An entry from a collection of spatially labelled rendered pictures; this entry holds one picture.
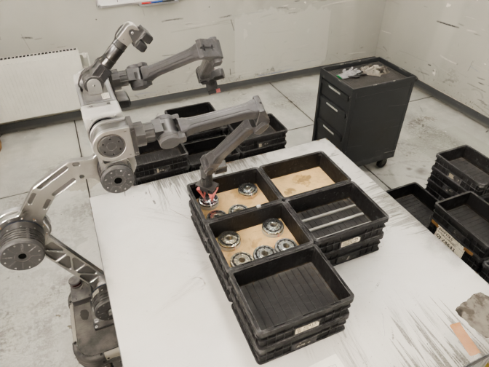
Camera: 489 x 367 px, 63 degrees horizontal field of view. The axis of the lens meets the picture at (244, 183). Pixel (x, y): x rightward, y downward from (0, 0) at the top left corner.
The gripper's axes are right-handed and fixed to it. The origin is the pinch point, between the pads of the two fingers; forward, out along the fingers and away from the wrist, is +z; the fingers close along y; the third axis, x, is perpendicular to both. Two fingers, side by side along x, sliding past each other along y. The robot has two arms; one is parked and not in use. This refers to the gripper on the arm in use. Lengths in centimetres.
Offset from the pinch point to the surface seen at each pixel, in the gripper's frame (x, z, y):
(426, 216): -112, 60, -106
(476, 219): -96, 37, -132
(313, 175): -48, 4, -40
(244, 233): 9.9, 3.7, -26.3
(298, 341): 45, 10, -68
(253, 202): -12.1, 3.9, -19.9
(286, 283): 27, 3, -55
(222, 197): -7.5, 4.1, -3.8
